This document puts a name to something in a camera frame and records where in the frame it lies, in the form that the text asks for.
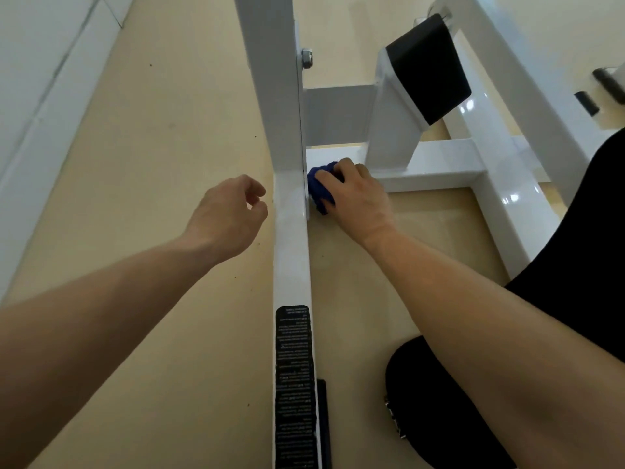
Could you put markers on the person's right hand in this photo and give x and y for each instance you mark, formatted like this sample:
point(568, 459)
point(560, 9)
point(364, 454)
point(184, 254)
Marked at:
point(359, 205)

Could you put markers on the person's left hand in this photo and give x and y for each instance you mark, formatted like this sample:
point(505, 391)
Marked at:
point(219, 224)

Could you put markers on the person's right thumb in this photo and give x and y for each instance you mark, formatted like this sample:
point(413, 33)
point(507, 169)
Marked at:
point(326, 179)

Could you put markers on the person's left thumb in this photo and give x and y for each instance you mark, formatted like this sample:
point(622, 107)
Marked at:
point(259, 215)

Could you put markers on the blue cleaning cloth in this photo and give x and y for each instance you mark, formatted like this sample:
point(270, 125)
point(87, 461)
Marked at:
point(320, 192)

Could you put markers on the person's right forearm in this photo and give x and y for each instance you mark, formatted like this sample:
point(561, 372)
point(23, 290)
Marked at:
point(493, 336)

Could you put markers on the person's left forearm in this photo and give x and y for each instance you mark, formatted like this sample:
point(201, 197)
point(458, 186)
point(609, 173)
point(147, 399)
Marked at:
point(93, 336)

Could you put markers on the silver bolt nut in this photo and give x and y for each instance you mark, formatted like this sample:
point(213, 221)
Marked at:
point(306, 58)

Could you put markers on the black cushioned machine pad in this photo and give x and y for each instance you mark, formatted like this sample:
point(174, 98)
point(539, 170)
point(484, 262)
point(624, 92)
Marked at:
point(432, 68)

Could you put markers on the black warning label sticker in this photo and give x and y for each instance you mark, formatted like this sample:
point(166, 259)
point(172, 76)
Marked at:
point(294, 385)

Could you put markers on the person's black shoe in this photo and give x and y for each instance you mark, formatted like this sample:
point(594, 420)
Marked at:
point(434, 410)

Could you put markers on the person's black trousers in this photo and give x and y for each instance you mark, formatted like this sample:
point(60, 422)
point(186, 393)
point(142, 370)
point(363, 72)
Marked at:
point(586, 239)

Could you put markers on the small black end cap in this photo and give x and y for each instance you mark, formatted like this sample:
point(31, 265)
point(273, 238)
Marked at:
point(587, 103)

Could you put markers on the white metal gym machine frame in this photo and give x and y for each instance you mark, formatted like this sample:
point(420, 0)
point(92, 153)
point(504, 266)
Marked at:
point(288, 117)

